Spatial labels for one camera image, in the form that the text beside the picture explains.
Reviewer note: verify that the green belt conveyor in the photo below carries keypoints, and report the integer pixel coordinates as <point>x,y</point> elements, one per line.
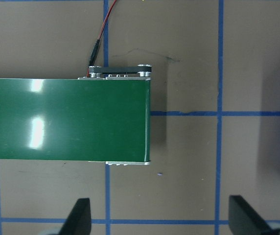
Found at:
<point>69,120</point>

